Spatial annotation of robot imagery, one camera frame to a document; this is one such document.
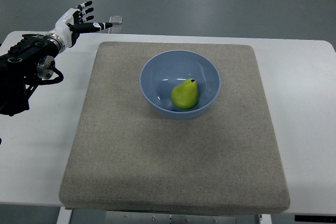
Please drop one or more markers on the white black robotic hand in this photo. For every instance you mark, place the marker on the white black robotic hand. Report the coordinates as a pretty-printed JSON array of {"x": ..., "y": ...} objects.
[{"x": 73, "y": 23}]

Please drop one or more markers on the green pear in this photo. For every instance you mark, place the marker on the green pear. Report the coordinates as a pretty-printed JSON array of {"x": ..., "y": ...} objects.
[{"x": 185, "y": 95}]

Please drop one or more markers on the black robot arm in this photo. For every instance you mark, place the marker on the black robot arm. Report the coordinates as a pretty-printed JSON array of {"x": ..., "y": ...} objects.
[{"x": 28, "y": 64}]

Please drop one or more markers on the lower metal floor plate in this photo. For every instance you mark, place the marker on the lower metal floor plate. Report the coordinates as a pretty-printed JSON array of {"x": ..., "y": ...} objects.
[{"x": 115, "y": 30}]

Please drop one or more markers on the beige fabric mat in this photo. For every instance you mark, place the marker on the beige fabric mat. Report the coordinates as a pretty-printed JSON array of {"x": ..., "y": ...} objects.
[{"x": 126, "y": 157}]

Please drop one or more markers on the white table frame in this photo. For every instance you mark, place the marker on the white table frame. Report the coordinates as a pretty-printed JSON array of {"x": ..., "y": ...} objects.
[{"x": 99, "y": 216}]

